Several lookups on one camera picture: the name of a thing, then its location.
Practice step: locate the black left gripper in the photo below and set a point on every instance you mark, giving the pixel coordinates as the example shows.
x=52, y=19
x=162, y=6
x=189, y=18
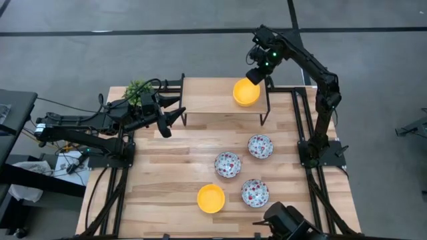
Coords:
x=148, y=106

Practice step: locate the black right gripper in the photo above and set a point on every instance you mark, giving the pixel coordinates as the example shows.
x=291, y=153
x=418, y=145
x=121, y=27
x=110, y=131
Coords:
x=267, y=56

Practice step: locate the red bowl floral inside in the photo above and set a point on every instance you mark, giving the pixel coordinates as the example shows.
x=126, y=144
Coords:
x=255, y=193
x=260, y=146
x=227, y=164

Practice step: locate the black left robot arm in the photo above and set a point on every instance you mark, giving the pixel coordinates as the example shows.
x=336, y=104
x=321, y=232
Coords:
x=73, y=120

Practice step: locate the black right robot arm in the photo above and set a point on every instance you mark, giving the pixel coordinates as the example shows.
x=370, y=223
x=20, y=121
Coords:
x=323, y=126

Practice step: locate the wooden riser shelf black legs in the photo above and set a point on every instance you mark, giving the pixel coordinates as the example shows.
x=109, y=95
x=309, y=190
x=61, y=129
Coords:
x=207, y=96

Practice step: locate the green potted plant white pot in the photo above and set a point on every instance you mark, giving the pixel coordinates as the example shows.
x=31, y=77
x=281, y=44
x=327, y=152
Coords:
x=133, y=88

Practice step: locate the white box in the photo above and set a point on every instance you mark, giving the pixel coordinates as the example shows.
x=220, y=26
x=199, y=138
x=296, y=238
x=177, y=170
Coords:
x=78, y=176

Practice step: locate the black table clamp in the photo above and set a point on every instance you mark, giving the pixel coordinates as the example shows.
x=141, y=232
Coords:
x=165, y=237
x=257, y=236

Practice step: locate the black bench beam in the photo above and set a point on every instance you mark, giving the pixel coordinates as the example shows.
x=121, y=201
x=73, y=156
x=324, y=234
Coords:
x=40, y=181

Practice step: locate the dark grey desk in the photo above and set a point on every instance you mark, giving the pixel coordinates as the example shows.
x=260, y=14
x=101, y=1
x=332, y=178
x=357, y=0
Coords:
x=16, y=110

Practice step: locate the grey metal stand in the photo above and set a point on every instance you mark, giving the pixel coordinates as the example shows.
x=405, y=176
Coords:
x=413, y=127

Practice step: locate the white plastic bag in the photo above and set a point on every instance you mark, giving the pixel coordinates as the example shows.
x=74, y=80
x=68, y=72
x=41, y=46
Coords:
x=25, y=193

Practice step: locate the black caster wheel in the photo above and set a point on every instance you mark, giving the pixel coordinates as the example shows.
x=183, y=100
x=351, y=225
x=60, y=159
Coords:
x=20, y=232

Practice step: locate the black aluminium extrusion frame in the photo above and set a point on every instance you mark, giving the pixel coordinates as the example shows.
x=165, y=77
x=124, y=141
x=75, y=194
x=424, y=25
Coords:
x=313, y=200
x=124, y=180

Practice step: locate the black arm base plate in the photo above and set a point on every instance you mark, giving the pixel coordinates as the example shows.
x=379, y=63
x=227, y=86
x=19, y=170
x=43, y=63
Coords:
x=337, y=156
x=100, y=161

